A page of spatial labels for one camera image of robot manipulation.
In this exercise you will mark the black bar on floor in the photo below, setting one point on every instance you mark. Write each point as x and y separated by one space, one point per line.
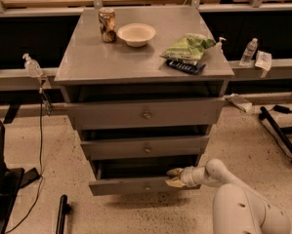
64 210

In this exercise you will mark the green chip bag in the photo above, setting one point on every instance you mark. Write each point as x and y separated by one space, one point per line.
189 49

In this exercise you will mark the black stand leg right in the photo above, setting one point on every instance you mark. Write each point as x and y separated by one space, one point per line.
281 132

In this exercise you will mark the grey drawer cabinet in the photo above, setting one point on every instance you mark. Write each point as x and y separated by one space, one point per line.
94 71

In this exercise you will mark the patterned drink can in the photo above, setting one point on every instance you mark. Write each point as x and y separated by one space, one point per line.
107 24

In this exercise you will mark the grey bottom drawer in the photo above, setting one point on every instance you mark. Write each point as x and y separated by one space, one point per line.
136 175

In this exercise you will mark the clear sanitizer pump bottle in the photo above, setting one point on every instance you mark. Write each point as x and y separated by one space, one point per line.
32 66

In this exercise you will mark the black stand base left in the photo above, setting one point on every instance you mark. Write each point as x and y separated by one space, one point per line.
11 181

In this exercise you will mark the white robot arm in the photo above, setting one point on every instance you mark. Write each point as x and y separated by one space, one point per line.
237 208

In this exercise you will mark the grey drawer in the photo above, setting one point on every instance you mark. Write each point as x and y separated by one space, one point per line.
144 147
144 113
136 175

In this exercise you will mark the white paper packet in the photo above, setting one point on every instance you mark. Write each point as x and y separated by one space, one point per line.
263 60

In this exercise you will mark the black power adapter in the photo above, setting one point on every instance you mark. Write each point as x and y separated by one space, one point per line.
282 109

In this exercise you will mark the white bowl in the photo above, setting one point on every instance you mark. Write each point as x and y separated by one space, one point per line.
136 34

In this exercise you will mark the clear plastic water bottle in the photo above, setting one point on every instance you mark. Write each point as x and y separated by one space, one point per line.
249 51

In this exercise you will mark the wrapped packet on rail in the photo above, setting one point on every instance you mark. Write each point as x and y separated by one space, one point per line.
240 102

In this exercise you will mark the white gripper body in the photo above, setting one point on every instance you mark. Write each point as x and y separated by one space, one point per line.
187 176

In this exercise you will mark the small pump bottle behind cabinet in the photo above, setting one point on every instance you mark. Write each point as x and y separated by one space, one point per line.
219 44

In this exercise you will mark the grey top drawer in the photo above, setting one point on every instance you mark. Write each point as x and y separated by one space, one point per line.
144 113

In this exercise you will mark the dark blue snack bar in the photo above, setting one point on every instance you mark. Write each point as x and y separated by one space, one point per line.
186 68

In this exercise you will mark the grey middle drawer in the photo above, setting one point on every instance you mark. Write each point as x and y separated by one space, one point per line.
144 147

